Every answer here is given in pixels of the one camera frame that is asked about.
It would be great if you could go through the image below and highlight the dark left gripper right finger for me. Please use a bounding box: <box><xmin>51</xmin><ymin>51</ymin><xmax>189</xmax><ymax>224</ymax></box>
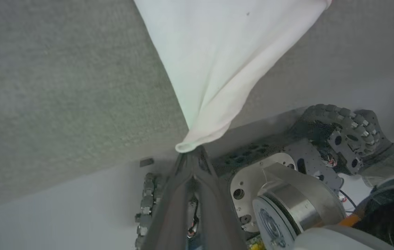
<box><xmin>194</xmin><ymin>145</ymin><xmax>248</xmax><ymax>250</ymax></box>

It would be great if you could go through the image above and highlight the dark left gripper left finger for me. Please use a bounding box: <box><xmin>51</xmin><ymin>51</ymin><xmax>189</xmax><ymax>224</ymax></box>
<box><xmin>141</xmin><ymin>152</ymin><xmax>195</xmax><ymax>250</ymax></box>

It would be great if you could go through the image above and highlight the red garment with white stripes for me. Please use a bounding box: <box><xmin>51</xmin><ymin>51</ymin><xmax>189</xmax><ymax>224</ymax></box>
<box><xmin>133</xmin><ymin>0</ymin><xmax>333</xmax><ymax>153</ymax></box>

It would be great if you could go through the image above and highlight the grey mecanum wheel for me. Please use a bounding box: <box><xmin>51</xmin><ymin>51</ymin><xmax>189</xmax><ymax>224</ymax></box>
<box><xmin>134</xmin><ymin>172</ymin><xmax>165</xmax><ymax>250</ymax></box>
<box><xmin>291</xmin><ymin>103</ymin><xmax>394</xmax><ymax>176</ymax></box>

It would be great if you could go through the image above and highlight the white silver robot waist joint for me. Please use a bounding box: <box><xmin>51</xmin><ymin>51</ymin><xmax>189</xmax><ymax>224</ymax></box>
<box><xmin>230</xmin><ymin>152</ymin><xmax>349</xmax><ymax>250</ymax></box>

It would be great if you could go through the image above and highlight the grey fabric sofa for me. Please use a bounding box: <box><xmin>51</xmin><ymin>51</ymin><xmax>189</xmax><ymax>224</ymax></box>
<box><xmin>0</xmin><ymin>0</ymin><xmax>394</xmax><ymax>213</ymax></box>

